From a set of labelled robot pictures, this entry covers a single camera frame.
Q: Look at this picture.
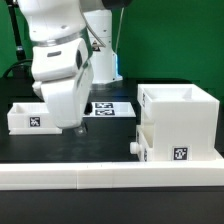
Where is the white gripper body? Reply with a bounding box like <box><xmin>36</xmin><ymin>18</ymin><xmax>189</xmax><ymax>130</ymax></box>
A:
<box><xmin>40</xmin><ymin>59</ymin><xmax>96</xmax><ymax>130</ymax></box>

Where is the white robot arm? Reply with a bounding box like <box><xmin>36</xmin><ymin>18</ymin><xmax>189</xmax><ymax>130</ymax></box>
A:
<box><xmin>17</xmin><ymin>0</ymin><xmax>133</xmax><ymax>129</ymax></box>

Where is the white marker tag sheet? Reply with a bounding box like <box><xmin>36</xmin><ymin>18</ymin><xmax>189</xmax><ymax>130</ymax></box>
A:
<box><xmin>88</xmin><ymin>102</ymin><xmax>135</xmax><ymax>117</ymax></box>

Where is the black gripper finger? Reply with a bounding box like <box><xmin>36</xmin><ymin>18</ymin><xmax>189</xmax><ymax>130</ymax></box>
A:
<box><xmin>74</xmin><ymin>122</ymin><xmax>88</xmax><ymax>136</ymax></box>

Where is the white front drawer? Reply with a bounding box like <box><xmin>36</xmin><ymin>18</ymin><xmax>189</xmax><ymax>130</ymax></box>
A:
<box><xmin>130</xmin><ymin>125</ymin><xmax>155</xmax><ymax>162</ymax></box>

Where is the white drawer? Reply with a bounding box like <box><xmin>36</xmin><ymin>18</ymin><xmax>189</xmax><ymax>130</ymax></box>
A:
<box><xmin>7</xmin><ymin>102</ymin><xmax>62</xmax><ymax>135</ymax></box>
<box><xmin>130</xmin><ymin>125</ymin><xmax>155</xmax><ymax>162</ymax></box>

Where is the white drawer cabinet box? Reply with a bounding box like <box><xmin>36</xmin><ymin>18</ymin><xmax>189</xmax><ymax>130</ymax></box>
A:
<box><xmin>137</xmin><ymin>84</ymin><xmax>219</xmax><ymax>162</ymax></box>

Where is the black camera stand pole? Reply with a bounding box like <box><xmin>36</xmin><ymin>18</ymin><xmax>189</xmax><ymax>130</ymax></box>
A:
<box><xmin>4</xmin><ymin>0</ymin><xmax>34</xmax><ymax>80</ymax></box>

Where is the black cable at base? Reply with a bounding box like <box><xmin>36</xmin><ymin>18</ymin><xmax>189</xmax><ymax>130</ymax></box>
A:
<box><xmin>2</xmin><ymin>58</ymin><xmax>34</xmax><ymax>78</ymax></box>

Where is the white L-shaped fence wall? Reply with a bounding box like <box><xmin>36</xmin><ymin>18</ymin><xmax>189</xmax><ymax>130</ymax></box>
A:
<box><xmin>0</xmin><ymin>154</ymin><xmax>224</xmax><ymax>191</ymax></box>

